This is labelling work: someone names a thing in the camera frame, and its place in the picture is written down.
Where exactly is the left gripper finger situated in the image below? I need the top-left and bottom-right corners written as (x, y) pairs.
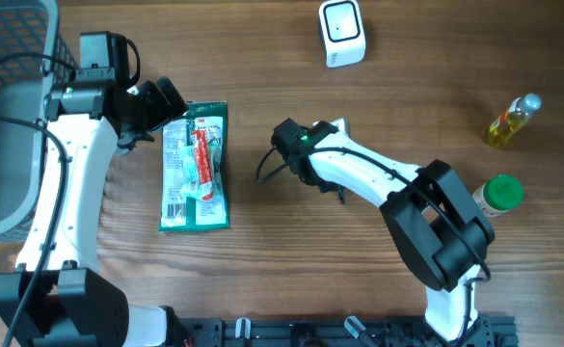
top-left (115, 131), bottom-right (155, 156)
top-left (156, 76), bottom-right (188, 119)

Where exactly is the red toothpaste box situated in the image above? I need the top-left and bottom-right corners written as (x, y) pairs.
top-left (191, 129), bottom-right (214, 200)

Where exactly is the mint green plastic packet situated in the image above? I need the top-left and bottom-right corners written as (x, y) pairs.
top-left (179, 140), bottom-right (221, 200)

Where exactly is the green 3M product package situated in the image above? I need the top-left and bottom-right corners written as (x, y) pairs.
top-left (159, 101), bottom-right (229, 233)

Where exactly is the green lid jar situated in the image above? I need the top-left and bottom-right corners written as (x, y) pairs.
top-left (472, 174), bottom-right (524, 217)

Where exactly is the yellow liquid Vim bottle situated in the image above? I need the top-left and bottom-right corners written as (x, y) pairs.
top-left (484, 93), bottom-right (542, 147)

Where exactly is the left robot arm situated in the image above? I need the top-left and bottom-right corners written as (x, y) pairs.
top-left (0, 31), bottom-right (193, 346)

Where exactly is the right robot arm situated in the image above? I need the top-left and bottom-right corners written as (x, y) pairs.
top-left (271, 119), bottom-right (495, 346)

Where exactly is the white barcode scanner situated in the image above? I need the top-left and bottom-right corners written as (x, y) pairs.
top-left (318, 0), bottom-right (366, 68)

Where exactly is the grey plastic shopping basket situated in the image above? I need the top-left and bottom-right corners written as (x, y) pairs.
top-left (0, 0), bottom-right (77, 243)

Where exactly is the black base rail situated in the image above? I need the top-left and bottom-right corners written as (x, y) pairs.
top-left (179, 313), bottom-right (519, 347)

